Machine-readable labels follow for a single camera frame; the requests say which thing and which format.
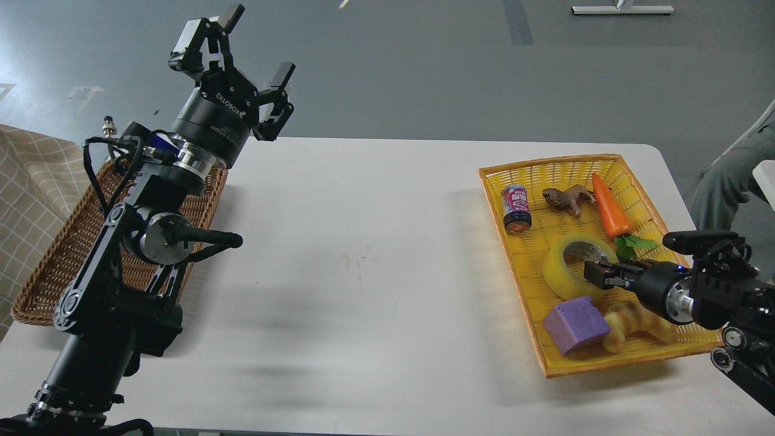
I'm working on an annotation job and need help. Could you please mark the brown wicker basket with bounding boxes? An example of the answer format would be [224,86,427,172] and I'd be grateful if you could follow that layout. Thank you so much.
[11,168,229,326]

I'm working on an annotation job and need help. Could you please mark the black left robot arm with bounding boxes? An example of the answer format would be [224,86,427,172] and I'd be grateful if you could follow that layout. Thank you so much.
[2,4,294,435]

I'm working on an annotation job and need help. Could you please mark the yellow plastic basket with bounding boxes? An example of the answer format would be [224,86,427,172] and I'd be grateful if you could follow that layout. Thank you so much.
[479,154,721,378]

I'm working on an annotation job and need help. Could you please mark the beige checkered cloth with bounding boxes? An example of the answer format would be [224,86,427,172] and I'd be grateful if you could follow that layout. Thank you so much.
[1,126,88,337]

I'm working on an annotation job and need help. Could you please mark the toy croissant bread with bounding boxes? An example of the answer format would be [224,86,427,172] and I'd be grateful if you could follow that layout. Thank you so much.
[602,301,678,354]

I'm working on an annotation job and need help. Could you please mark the small soda can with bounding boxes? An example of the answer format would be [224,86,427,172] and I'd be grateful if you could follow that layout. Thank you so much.
[501,184,532,234]

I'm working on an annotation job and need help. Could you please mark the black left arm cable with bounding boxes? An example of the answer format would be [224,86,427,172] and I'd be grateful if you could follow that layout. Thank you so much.
[83,136,182,216]

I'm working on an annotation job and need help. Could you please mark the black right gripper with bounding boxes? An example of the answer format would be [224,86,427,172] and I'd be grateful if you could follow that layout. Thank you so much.
[584,260,694,326]

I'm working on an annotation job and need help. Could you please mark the purple foam block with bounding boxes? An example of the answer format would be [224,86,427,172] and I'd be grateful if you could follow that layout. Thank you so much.
[542,296,612,355]

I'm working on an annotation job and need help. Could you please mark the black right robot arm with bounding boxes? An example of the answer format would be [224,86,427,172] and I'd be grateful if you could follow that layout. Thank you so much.
[584,231,774,413]

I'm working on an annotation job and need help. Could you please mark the orange toy carrot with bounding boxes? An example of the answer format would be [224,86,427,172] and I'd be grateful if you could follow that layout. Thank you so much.
[590,172,659,260]

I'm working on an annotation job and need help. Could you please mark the yellow tape roll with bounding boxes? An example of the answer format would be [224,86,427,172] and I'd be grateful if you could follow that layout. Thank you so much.
[542,233,618,303]

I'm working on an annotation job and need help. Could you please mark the brown toy animal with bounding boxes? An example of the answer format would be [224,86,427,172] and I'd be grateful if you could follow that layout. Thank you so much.
[542,184,597,218]

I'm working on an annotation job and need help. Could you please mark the white stand base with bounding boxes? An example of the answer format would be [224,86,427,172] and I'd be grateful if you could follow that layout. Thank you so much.
[570,1,675,16]

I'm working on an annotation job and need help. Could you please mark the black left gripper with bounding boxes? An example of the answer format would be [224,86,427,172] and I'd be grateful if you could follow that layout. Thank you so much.
[168,4,295,169]

